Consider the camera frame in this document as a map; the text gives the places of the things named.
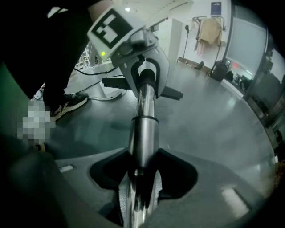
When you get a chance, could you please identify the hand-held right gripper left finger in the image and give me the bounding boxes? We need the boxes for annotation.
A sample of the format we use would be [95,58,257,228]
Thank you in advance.
[54,147,132,226]

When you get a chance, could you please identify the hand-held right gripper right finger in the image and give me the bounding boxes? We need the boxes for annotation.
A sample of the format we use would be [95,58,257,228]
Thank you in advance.
[155,147,277,228]

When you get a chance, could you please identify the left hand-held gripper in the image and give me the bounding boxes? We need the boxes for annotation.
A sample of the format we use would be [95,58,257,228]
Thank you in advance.
[86,8,170,99]

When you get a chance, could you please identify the black floor nozzle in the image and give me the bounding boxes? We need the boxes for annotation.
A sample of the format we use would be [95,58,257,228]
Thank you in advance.
[102,68,184,100]

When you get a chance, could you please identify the chrome vacuum cleaner wand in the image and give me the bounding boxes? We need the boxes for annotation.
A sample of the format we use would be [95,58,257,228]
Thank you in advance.
[121,82,160,228]

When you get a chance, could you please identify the person's left forearm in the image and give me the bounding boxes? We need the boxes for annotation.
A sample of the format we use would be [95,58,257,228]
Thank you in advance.
[87,0,115,23]

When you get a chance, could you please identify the white stand base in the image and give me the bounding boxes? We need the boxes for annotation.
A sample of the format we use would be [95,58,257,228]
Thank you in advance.
[88,42,126,102]

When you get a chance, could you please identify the white cabinet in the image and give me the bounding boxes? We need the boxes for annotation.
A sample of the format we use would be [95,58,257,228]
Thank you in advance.
[167,18,190,63]

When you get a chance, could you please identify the black pole stand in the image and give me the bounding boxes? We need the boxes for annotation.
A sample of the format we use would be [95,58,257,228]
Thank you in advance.
[183,24,191,63]

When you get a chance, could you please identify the white shelving rack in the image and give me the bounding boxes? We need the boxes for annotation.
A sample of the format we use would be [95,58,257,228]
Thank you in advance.
[75,42,98,70]

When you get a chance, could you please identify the person's black white shoe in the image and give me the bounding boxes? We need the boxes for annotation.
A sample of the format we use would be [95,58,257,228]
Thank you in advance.
[50,92,90,122]

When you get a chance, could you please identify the black suitcase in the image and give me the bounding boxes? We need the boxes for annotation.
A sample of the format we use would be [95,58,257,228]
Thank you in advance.
[208,59,230,82]

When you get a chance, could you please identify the clothes rack with beige garments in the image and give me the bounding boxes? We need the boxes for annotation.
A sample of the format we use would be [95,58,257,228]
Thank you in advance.
[191,16,227,57]

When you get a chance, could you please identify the person's leg in black trousers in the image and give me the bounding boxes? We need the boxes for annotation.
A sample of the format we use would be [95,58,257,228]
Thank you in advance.
[24,0,95,107]

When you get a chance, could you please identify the white red power strip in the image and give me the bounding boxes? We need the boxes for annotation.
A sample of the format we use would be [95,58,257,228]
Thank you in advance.
[33,82,46,100]

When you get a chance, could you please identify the glass partition with grey blind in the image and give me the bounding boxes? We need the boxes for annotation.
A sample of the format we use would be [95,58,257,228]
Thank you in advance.
[225,17,269,77]

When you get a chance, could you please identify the black cable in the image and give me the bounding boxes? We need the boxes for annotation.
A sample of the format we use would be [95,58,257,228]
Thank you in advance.
[66,67,125,95]

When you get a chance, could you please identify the blue wall poster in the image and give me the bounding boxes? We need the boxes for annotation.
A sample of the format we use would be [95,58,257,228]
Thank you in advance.
[210,1,222,16]

